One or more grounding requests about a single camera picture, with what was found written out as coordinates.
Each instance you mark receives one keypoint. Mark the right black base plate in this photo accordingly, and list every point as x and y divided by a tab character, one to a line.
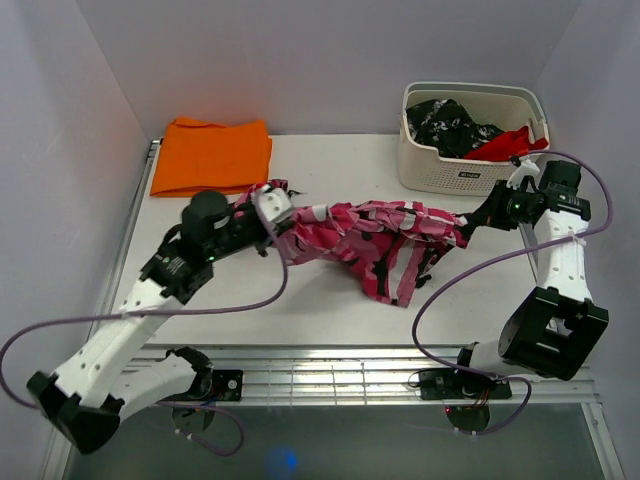
447	383

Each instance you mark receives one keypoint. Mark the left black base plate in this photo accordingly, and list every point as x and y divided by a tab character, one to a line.
232	385

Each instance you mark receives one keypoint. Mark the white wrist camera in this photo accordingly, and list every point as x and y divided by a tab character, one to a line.
524	168
273	203

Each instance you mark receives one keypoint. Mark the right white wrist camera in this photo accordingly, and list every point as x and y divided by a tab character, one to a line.
524	168

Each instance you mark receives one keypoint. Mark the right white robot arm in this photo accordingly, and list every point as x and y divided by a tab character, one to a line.
555	328

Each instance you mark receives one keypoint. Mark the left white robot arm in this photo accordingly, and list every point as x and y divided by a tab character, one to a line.
87	397

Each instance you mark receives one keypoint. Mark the folded orange trousers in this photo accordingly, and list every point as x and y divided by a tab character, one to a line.
198	156

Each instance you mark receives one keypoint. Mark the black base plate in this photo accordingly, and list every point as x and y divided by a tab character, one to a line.
447	383
232	385

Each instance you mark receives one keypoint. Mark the black white patterned trousers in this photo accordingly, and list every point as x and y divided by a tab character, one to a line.
447	126

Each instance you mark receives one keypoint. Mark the red trousers in basket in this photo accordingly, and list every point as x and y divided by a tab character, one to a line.
507	145

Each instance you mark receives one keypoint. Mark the pink camouflage trousers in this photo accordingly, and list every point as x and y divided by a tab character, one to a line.
388	246

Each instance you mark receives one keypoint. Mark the cream plastic laundry basket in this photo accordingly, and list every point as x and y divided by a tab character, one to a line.
423	168

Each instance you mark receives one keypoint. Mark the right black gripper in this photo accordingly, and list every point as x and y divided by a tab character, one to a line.
490	210

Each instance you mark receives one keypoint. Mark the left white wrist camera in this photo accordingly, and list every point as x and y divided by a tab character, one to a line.
273	203

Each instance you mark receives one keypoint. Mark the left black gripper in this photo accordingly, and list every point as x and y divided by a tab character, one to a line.
262	248

